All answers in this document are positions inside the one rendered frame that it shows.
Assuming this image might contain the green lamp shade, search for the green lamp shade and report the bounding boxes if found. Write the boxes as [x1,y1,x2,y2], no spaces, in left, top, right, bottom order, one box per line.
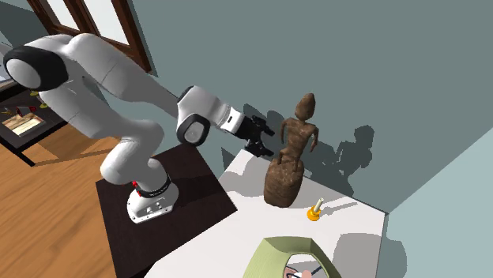
[242,236,343,278]

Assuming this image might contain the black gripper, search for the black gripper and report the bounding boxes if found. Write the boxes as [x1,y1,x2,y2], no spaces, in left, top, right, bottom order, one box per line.
[235,114,276,159]

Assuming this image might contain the dark robot stand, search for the dark robot stand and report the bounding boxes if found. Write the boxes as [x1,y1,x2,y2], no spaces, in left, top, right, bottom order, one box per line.
[95,143,238,278]

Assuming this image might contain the brown framed window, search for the brown framed window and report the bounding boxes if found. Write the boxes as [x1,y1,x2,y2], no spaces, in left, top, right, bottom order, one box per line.
[26,0,153,73]

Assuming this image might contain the brown seated figure statue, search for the brown seated figure statue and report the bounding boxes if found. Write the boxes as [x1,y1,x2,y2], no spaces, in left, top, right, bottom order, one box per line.
[263,92,320,209]

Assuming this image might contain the yellow candle holder with candle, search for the yellow candle holder with candle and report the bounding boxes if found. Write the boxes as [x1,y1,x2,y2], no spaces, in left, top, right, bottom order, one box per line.
[306,197,326,223]

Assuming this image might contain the black low table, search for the black low table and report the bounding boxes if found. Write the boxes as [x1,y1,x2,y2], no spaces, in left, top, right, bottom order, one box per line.
[0,81,71,167]

